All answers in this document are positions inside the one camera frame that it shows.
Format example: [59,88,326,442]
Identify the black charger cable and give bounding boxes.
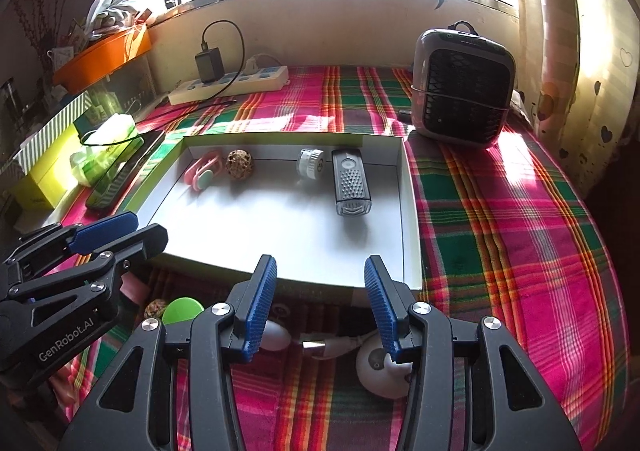
[80,20,247,147]

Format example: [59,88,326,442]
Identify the green printed packets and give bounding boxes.
[80,91,121,124]

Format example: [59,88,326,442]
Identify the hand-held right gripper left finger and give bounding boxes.
[60,254,278,451]

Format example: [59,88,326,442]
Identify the white round cap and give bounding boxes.
[296,148,326,178]

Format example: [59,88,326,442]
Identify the heart print curtain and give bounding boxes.
[510,0,636,192]

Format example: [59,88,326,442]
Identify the pink plastic clip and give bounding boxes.
[117,273,148,304]
[183,154,222,192]

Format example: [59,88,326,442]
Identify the white round device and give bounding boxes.
[356,345,416,399]

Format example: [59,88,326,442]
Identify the yellow cardboard box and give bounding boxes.
[12,124,83,209]

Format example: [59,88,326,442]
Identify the striped white box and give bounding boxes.
[12,91,93,167]

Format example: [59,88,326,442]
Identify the white power strip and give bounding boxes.
[168,65,290,106]

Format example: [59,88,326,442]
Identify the green white mushroom knob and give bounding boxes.
[161,297,205,326]

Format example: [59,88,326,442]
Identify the green white cardboard box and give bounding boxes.
[121,132,423,308]

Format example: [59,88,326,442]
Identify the black smartphone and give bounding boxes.
[85,131,166,211]

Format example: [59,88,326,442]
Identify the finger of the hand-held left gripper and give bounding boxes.
[0,211,140,292]
[0,224,169,312]

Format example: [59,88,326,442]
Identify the grey desktop fan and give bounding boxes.
[410,21,517,148]

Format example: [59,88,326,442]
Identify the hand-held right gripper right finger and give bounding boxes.
[363,254,583,451]

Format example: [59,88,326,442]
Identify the black charger adapter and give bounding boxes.
[195,48,224,83]

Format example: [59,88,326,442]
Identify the orange plastic tray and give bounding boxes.
[52,24,152,87]

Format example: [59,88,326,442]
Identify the grey egg-shaped toy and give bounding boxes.
[260,318,290,352]

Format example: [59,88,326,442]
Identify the green tissue pack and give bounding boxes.
[70,114,140,188]

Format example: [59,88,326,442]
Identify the black grey bike light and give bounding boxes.
[332,148,373,218]

